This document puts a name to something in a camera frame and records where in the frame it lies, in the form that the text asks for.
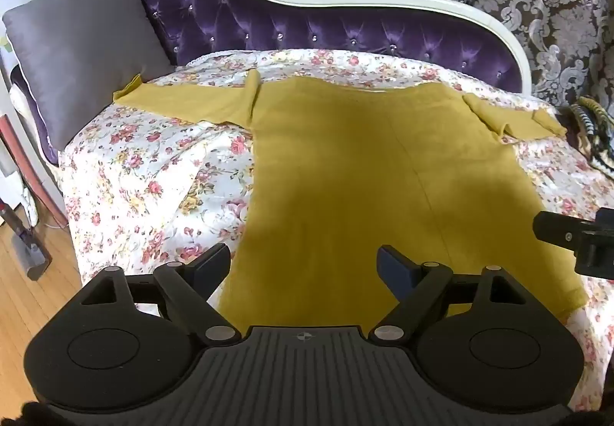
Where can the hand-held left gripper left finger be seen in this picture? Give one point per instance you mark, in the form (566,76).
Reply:
(214,263)

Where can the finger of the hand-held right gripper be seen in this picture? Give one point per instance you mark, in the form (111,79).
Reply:
(556,227)

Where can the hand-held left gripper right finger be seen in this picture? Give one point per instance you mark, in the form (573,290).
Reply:
(394,270)

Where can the mustard yellow shirt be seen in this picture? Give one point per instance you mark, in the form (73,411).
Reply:
(336,167)

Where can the striped dark cloth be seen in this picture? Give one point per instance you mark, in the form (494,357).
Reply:
(595,138)

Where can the floral bedspread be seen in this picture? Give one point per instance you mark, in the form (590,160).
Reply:
(158,176)

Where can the grey vacuum cleaner head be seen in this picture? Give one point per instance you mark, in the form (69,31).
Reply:
(29,253)

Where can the purple tufted sofa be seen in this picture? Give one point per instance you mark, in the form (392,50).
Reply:
(336,26)

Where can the grey pillow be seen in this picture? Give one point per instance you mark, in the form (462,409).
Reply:
(81,47)

